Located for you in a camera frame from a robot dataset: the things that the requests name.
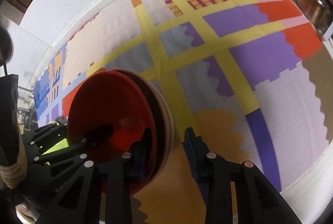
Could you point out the colourful patterned table mat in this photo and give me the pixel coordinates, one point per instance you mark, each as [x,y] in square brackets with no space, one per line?
[251,77]

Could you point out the white bowl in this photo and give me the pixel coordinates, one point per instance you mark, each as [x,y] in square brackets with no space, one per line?
[168,120]

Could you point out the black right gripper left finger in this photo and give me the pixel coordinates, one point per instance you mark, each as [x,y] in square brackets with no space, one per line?
[113,180]

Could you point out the green plate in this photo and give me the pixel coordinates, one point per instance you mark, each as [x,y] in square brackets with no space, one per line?
[55,139]

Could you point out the red and black bowl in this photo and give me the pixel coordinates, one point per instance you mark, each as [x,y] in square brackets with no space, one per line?
[109,103]

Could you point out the pink bowl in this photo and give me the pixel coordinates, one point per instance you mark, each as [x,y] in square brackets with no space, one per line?
[157,114]

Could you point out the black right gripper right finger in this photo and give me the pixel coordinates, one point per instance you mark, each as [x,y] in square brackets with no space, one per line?
[232,192]

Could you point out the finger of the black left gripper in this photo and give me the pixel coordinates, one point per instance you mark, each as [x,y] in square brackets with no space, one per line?
[92,139]
[36,136]

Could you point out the operator gloved left hand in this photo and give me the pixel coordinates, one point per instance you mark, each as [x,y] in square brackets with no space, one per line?
[13,175]

